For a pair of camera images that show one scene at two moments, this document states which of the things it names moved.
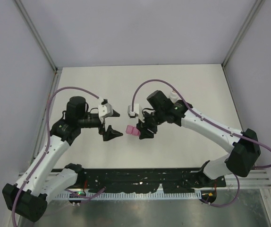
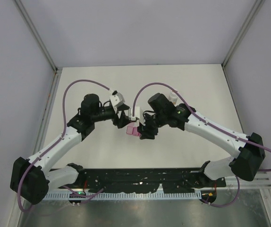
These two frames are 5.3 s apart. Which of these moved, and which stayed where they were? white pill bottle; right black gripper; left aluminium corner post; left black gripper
Moved: left black gripper
Stayed: white pill bottle; left aluminium corner post; right black gripper
